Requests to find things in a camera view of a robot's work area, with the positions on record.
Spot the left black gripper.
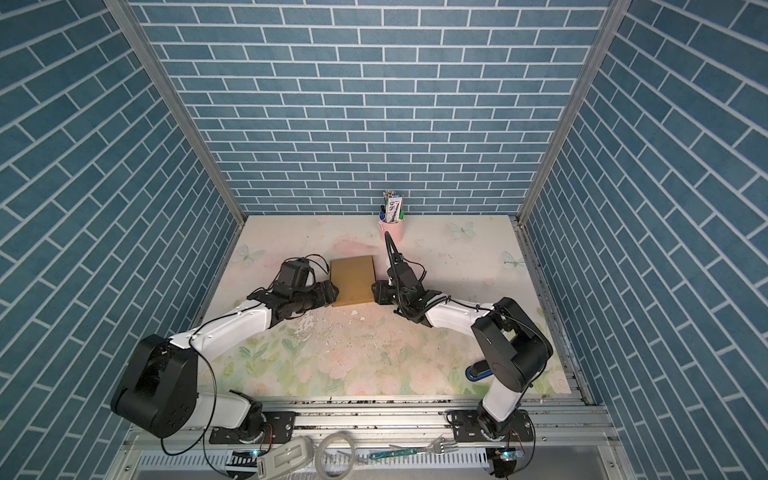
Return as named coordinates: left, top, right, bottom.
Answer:
left=290, top=278, right=341, bottom=313

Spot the brown cardboard paper box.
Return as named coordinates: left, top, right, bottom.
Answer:
left=330, top=255, right=376, bottom=307

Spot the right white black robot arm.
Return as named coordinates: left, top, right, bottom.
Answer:
left=372, top=233, right=554, bottom=439

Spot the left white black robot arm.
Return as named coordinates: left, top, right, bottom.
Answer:
left=110, top=257, right=339, bottom=443

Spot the pink pen holder cup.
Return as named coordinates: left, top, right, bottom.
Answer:
left=378, top=220, right=405, bottom=243

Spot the blue black stapler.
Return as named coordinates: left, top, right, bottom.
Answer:
left=465, top=360, right=493, bottom=382

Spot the white plastic device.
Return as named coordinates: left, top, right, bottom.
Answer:
left=257, top=437, right=314, bottom=480

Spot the silver fork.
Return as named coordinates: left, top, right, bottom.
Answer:
left=389, top=436, right=459, bottom=455

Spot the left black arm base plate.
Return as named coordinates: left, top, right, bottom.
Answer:
left=209, top=411, right=296, bottom=446

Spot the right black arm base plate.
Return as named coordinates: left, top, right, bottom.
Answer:
left=445, top=408, right=535, bottom=443

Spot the coiled grey cable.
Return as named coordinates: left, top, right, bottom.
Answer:
left=314, top=430, right=359, bottom=480

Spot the green handled tool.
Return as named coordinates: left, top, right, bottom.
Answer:
left=367, top=448, right=419, bottom=461

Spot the aluminium frame rail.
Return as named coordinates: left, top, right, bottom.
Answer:
left=125, top=398, right=634, bottom=479

